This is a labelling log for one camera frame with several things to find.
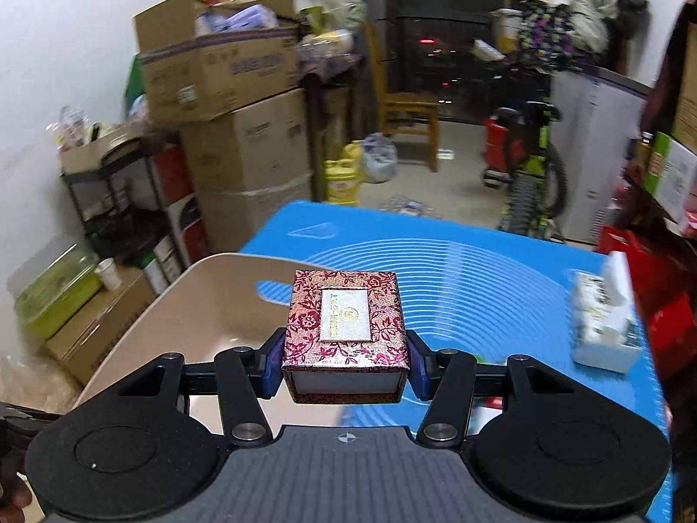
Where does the white red appliance carton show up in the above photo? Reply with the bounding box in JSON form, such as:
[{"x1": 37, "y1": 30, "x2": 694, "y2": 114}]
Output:
[{"x1": 163, "y1": 193, "x2": 212, "y2": 268}]

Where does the wooden chair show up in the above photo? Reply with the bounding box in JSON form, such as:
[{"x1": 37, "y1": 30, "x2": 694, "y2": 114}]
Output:
[{"x1": 365, "y1": 22, "x2": 441, "y2": 172}]

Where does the printed brown cardboard box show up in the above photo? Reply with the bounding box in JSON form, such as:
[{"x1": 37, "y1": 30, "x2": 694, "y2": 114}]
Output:
[{"x1": 46, "y1": 267, "x2": 159, "y2": 385}]

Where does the red floral gift box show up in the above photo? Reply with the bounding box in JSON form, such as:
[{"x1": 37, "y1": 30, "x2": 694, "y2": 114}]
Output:
[{"x1": 281, "y1": 269, "x2": 410, "y2": 405}]

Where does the dark wooden table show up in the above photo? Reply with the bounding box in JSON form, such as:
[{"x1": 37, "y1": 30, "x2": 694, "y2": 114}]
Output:
[{"x1": 298, "y1": 54, "x2": 376, "y2": 202}]

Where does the red bucket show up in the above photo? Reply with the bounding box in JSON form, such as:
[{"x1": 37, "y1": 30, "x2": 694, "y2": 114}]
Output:
[{"x1": 484, "y1": 114, "x2": 515, "y2": 175}]

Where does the blue silicone mat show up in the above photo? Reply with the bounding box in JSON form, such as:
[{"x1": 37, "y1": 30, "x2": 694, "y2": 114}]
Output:
[{"x1": 240, "y1": 200, "x2": 676, "y2": 523}]

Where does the green white carton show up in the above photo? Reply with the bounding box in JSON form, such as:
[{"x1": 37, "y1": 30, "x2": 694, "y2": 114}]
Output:
[{"x1": 142, "y1": 237, "x2": 183, "y2": 295}]

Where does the green white box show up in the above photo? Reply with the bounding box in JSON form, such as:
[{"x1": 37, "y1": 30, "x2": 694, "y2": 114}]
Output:
[{"x1": 647, "y1": 131, "x2": 697, "y2": 224}]

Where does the white tissue pack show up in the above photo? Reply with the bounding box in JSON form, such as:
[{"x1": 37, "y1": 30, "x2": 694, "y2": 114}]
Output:
[{"x1": 569, "y1": 251, "x2": 643, "y2": 374}]

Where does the large brown cardboard box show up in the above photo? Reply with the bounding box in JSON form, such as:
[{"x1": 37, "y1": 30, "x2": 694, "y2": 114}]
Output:
[{"x1": 179, "y1": 88, "x2": 312, "y2": 194}]

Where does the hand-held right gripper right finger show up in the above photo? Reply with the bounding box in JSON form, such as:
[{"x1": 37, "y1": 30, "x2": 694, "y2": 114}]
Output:
[{"x1": 406, "y1": 329, "x2": 578, "y2": 446}]

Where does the green black bicycle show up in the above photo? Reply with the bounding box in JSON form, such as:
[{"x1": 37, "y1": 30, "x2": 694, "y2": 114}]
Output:
[{"x1": 482, "y1": 60, "x2": 570, "y2": 241}]

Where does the clear plastic bag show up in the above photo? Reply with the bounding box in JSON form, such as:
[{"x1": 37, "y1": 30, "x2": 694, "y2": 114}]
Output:
[{"x1": 360, "y1": 132, "x2": 398, "y2": 183}]

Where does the beige plastic bin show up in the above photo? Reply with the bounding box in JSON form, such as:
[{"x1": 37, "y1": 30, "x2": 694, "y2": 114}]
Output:
[{"x1": 73, "y1": 252, "x2": 415, "y2": 439}]

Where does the flowery cloth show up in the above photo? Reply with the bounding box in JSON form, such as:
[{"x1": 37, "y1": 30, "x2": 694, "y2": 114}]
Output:
[{"x1": 517, "y1": 0, "x2": 579, "y2": 71}]

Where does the small cardboard box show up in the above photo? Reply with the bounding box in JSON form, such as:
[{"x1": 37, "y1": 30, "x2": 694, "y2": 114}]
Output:
[{"x1": 59, "y1": 128, "x2": 150, "y2": 175}]

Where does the taped brown cardboard box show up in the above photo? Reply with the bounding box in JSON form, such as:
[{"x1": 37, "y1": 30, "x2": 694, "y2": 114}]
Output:
[{"x1": 196, "y1": 174, "x2": 315, "y2": 256}]

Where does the open cardboard box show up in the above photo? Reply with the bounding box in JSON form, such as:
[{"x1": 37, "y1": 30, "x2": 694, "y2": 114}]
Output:
[{"x1": 133, "y1": 0, "x2": 300, "y2": 123}]

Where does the white appliance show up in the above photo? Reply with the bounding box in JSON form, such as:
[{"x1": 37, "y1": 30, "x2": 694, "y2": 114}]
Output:
[{"x1": 547, "y1": 62, "x2": 654, "y2": 243}]

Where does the red gift bag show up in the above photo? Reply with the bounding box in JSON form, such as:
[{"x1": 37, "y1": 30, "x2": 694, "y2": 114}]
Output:
[{"x1": 596, "y1": 223, "x2": 697, "y2": 382}]

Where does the black metal rack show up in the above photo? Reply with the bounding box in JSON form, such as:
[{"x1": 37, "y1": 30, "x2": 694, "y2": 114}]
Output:
[{"x1": 61, "y1": 139, "x2": 189, "y2": 284}]

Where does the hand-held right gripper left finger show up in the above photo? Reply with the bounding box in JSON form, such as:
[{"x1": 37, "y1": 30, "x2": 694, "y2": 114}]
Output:
[{"x1": 117, "y1": 328, "x2": 287, "y2": 446}]

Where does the white paper cup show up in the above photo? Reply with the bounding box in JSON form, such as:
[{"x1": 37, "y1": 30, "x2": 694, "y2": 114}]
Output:
[{"x1": 94, "y1": 258, "x2": 123, "y2": 291}]

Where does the green container with clear lid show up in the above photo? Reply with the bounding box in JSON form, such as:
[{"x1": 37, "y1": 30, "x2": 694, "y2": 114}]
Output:
[{"x1": 14, "y1": 245, "x2": 104, "y2": 339}]

